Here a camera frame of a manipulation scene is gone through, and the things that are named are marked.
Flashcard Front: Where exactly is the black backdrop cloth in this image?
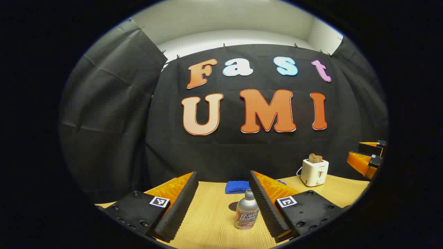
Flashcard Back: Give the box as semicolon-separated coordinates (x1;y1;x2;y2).
59;19;390;204

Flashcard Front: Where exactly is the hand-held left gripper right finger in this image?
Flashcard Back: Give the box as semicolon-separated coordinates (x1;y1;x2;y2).
248;170;346;243

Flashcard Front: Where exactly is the blue folded towel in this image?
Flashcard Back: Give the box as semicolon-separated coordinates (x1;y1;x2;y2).
225;180;287;195

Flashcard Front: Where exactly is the silver water bottle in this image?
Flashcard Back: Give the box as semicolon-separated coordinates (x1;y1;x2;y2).
234;189;260;230

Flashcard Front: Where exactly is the white toaster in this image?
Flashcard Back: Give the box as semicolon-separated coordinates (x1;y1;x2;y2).
300;158;329;187

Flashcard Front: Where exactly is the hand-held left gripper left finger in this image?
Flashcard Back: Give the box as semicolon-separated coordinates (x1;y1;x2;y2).
95;171;199;243

